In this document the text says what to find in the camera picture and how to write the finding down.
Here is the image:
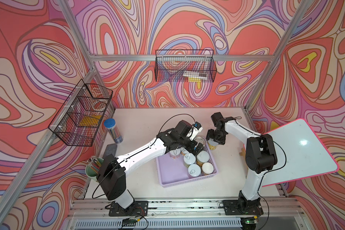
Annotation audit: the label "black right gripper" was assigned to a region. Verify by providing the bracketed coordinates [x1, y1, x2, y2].
[206, 127, 226, 144]

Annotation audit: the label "blue labelled tin can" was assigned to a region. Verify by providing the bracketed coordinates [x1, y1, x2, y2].
[194, 137, 207, 147]

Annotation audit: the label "yellow can white lid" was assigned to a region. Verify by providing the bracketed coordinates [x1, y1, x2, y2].
[208, 139, 219, 150]

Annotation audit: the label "orange can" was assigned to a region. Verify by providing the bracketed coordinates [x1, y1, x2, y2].
[201, 162, 214, 175]
[196, 150, 210, 167]

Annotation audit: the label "pink can white lid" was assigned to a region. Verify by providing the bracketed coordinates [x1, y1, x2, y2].
[188, 164, 201, 178]

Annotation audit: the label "lilac plastic basket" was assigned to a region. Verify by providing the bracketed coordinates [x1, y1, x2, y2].
[156, 143, 218, 187]

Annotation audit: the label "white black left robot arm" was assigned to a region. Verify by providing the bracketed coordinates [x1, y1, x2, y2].
[96, 120, 204, 211]

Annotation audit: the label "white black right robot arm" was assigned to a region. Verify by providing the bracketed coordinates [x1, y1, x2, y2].
[206, 112, 278, 214]

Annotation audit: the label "markers in back basket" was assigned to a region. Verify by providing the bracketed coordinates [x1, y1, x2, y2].
[183, 71, 208, 82]

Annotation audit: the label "yellow item in left basket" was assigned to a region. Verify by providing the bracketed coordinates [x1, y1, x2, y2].
[79, 115, 102, 127]

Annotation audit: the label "grey whiteboard eraser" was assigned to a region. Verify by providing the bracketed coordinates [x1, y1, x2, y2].
[102, 143, 117, 159]

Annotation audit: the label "pink framed whiteboard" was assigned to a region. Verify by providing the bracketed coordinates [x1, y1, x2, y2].
[244, 119, 339, 187]

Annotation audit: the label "blue lid pencil tube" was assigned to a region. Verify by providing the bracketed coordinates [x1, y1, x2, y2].
[103, 118, 123, 144]

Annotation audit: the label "green cup with pencils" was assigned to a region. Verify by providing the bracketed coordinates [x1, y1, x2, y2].
[85, 156, 104, 181]

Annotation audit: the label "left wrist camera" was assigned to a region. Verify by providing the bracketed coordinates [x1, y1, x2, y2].
[189, 122, 203, 140]

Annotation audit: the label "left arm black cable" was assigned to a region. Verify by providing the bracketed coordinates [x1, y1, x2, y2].
[91, 113, 196, 199]

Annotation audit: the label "black wire basket back wall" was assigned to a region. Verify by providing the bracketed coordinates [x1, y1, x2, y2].
[154, 48, 217, 83]

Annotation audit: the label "black wire basket wall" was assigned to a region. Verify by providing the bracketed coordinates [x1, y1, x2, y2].
[48, 80, 113, 147]
[154, 48, 217, 83]

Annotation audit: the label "black wire basket left wall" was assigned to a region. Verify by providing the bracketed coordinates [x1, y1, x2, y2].
[48, 80, 113, 147]

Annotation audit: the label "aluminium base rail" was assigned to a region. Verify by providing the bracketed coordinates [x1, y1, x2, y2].
[60, 197, 313, 230]

